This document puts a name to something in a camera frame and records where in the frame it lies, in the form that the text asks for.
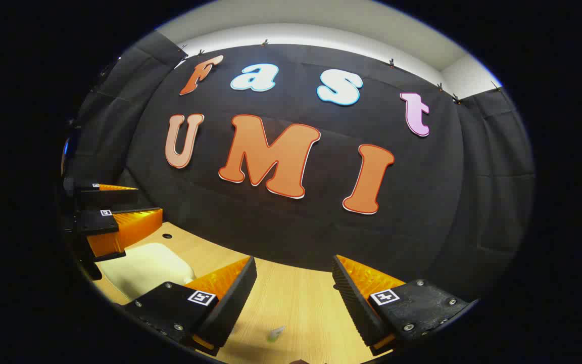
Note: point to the cream suitcase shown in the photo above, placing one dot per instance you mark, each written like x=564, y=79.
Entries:
x=144, y=268

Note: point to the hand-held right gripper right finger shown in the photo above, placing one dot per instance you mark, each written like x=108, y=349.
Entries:
x=354, y=303

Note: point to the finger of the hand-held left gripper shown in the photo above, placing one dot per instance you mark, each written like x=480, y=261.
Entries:
x=89, y=194
x=94, y=222

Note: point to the green silver sachet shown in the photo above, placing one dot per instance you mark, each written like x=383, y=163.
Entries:
x=276, y=333

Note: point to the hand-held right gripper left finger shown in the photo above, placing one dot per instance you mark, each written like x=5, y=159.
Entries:
x=235, y=303

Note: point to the black backdrop cloth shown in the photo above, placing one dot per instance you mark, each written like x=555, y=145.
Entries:
x=296, y=227

